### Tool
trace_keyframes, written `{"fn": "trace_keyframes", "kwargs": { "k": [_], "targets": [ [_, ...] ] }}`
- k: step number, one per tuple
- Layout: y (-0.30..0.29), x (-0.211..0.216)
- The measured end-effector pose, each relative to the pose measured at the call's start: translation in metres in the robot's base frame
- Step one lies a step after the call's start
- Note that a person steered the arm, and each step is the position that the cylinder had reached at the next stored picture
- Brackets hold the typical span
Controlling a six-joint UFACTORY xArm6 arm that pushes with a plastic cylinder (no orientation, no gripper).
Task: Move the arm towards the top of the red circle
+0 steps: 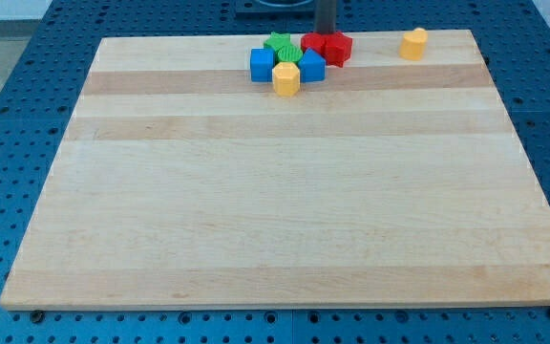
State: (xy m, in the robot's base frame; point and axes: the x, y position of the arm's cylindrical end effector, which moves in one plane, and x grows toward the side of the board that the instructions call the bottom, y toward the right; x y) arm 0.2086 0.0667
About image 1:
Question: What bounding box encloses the red star block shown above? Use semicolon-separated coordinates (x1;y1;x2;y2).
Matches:
324;32;353;68

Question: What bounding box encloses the wooden board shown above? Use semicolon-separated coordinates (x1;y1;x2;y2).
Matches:
0;30;550;311

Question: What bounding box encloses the green star block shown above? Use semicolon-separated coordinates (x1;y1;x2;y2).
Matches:
264;32;291;53

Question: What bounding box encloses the blue cube block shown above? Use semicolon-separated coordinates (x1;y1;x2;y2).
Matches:
249;48;275;82

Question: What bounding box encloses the yellow hexagon block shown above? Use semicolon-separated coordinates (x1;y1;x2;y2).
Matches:
272;62;300;97

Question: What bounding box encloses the green cylinder block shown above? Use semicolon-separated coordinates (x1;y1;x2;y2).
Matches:
276;45;304;64

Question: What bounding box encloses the blue triangular block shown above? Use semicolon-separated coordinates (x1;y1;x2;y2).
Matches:
297;49;326;83

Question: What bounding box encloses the red cylinder block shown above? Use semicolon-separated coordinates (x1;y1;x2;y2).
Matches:
300;32;326;56

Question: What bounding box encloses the yellow heart block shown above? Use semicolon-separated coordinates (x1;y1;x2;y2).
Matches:
398;28;429;61

